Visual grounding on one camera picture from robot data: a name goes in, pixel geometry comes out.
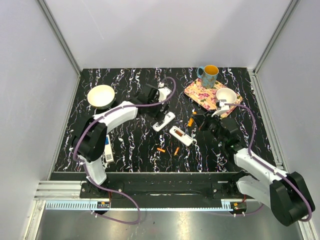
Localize small white cup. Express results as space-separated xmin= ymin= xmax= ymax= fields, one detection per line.
xmin=215 ymin=87 xmax=237 ymax=104

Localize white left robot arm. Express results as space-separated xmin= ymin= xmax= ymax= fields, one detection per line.
xmin=72 ymin=84 xmax=176 ymax=198

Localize blue floral mug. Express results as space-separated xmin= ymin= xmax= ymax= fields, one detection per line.
xmin=196 ymin=65 xmax=219 ymax=89

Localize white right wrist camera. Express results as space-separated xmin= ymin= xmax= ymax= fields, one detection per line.
xmin=211 ymin=99 xmax=230 ymax=117

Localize cream ceramic bowl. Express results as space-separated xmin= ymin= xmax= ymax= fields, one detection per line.
xmin=87 ymin=84 xmax=116 ymax=110

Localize white remote blue battery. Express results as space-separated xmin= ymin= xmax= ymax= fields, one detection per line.
xmin=104 ymin=134 xmax=114 ymax=163

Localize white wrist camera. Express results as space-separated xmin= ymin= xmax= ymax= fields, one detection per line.
xmin=211 ymin=99 xmax=230 ymax=117
xmin=158 ymin=83 xmax=173 ymax=105

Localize white remote black batteries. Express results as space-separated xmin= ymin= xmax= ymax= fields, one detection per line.
xmin=152 ymin=111 xmax=176 ymax=132

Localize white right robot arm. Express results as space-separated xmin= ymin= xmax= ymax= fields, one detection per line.
xmin=192 ymin=112 xmax=316 ymax=227

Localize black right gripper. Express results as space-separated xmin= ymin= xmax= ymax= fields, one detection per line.
xmin=192 ymin=109 xmax=225 ymax=145

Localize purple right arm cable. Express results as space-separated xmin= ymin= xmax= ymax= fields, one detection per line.
xmin=224 ymin=102 xmax=315 ymax=223

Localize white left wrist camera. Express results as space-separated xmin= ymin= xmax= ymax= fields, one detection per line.
xmin=158 ymin=83 xmax=173 ymax=105

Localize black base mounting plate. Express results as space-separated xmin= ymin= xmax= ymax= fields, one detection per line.
xmin=79 ymin=172 xmax=258 ymax=201

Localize white remote orange compartment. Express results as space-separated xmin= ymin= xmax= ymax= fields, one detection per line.
xmin=169 ymin=126 xmax=196 ymax=147

